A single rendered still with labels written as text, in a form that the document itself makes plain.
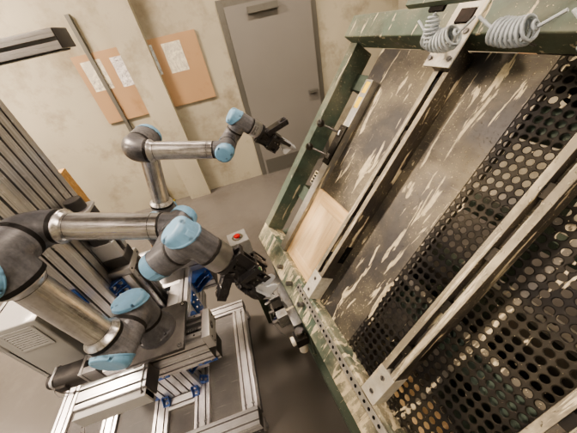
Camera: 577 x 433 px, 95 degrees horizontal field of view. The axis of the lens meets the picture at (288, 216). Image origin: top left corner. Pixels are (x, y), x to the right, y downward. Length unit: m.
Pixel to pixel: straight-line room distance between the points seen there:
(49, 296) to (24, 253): 0.13
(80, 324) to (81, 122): 3.43
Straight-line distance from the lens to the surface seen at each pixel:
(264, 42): 3.81
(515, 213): 0.84
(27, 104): 4.36
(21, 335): 1.50
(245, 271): 0.70
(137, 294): 1.12
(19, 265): 0.89
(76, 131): 4.27
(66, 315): 0.96
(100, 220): 0.85
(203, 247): 0.61
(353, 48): 1.59
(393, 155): 1.06
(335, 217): 1.25
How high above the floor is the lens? 1.96
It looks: 37 degrees down
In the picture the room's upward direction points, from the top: 13 degrees counter-clockwise
